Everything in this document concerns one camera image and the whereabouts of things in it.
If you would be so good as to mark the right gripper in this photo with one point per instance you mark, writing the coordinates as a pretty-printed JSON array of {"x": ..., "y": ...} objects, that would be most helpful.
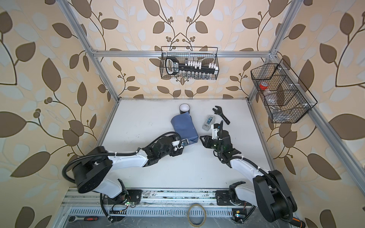
[{"x": 208, "y": 139}]

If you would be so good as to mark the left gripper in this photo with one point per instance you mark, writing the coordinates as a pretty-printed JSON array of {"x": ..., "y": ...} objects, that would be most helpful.
[{"x": 177, "y": 153}]

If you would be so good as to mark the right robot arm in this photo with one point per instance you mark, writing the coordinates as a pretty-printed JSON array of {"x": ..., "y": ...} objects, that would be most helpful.
[{"x": 271, "y": 194}]

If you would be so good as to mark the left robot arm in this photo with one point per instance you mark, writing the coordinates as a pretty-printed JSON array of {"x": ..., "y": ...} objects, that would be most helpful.
[{"x": 94, "y": 172}]

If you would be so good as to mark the white tape dispenser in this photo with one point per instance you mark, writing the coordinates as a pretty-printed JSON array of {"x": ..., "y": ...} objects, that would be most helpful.
[{"x": 209, "y": 121}]

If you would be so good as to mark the black adjustable wrench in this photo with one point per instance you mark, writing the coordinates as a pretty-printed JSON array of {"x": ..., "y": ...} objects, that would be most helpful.
[{"x": 218, "y": 111}]

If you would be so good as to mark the black tape roll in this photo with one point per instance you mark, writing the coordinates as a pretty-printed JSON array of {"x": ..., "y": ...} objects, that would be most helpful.
[{"x": 184, "y": 108}]

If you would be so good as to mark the socket set holder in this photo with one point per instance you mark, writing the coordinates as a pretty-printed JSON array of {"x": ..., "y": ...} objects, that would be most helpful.
[{"x": 190, "y": 68}]

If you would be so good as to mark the red object in basket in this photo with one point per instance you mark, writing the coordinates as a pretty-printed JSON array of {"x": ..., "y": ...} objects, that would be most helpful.
[{"x": 263, "y": 86}]

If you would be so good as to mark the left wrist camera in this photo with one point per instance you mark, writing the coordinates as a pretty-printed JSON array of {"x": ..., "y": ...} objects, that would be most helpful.
[{"x": 181, "y": 143}]

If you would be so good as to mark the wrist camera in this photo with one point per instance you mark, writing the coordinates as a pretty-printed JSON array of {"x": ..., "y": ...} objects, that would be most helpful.
[
  {"x": 181, "y": 143},
  {"x": 215, "y": 129}
]

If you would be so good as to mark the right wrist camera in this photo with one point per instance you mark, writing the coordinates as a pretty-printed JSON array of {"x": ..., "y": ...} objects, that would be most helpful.
[{"x": 215, "y": 129}]

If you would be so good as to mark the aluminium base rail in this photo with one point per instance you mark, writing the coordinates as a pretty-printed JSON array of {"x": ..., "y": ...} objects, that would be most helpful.
[{"x": 157, "y": 197}]

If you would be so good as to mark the back wire basket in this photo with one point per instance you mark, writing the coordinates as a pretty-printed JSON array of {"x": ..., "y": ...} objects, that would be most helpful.
[{"x": 203, "y": 54}]

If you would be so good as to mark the wire basket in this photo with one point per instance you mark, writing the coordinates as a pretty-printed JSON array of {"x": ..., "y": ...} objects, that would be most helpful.
[
  {"x": 287, "y": 99},
  {"x": 203, "y": 54}
]

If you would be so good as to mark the right wire basket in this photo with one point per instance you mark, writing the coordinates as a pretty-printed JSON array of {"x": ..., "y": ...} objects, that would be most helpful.
[{"x": 287, "y": 99}]

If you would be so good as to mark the orange handled screwdriver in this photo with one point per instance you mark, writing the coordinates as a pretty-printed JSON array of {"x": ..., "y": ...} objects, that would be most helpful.
[{"x": 297, "y": 223}]

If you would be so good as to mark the red handled ratchet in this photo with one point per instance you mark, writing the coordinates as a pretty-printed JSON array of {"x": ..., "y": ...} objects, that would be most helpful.
[{"x": 86, "y": 218}]

